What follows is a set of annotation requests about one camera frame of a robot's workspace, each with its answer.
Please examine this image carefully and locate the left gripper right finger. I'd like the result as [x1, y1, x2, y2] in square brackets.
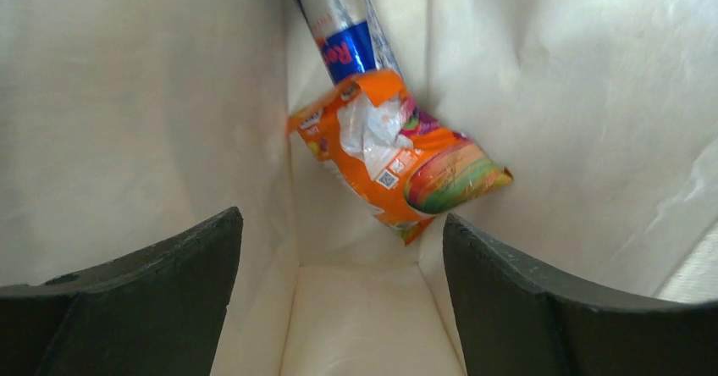
[443, 214, 717, 375]

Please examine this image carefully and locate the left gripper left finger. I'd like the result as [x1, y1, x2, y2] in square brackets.
[1, 207, 243, 375]

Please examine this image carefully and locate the beige canvas tote bag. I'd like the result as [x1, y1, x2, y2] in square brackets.
[1, 0, 717, 375]

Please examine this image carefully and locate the orange candy snack bag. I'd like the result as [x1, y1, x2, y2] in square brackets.
[287, 69, 513, 245]

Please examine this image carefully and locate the can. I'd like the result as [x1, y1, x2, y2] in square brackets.
[295, 0, 400, 84]

